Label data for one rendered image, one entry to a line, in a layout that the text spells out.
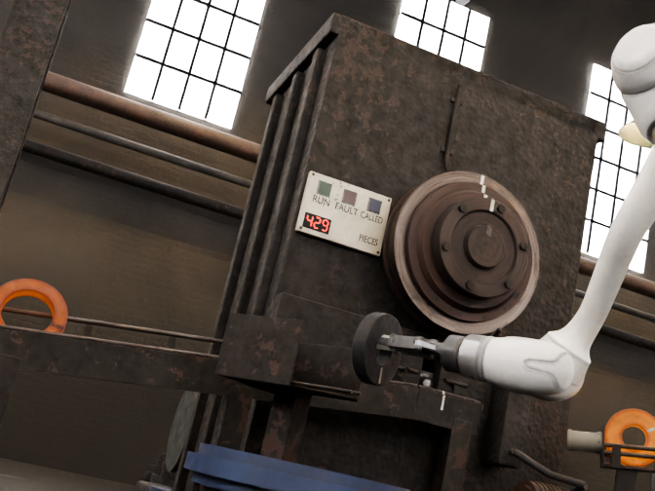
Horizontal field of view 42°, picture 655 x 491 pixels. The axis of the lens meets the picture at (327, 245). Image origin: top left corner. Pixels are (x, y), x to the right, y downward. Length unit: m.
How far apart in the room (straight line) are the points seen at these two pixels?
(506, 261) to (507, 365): 0.81
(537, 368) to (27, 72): 3.79
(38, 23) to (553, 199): 3.16
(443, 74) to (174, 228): 5.99
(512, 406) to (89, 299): 6.21
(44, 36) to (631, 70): 3.94
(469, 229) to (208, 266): 6.27
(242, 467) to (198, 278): 7.42
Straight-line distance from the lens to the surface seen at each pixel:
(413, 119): 2.65
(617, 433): 2.49
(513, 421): 2.47
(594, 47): 11.45
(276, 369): 1.77
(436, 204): 2.39
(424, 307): 2.36
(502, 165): 2.76
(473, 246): 2.35
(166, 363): 2.11
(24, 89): 4.90
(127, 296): 8.31
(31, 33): 5.02
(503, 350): 1.65
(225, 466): 1.08
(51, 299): 2.16
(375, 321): 1.78
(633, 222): 1.65
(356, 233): 2.45
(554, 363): 1.62
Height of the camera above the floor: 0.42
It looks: 15 degrees up
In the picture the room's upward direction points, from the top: 13 degrees clockwise
